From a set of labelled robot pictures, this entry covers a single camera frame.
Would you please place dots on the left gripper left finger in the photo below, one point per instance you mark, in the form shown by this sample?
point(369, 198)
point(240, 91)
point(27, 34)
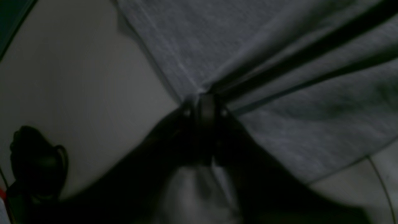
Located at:
point(162, 151)

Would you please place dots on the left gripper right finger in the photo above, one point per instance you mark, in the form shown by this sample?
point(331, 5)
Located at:
point(252, 168)

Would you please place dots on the grey T-shirt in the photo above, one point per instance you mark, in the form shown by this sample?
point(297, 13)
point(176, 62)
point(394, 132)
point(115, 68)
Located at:
point(314, 82)

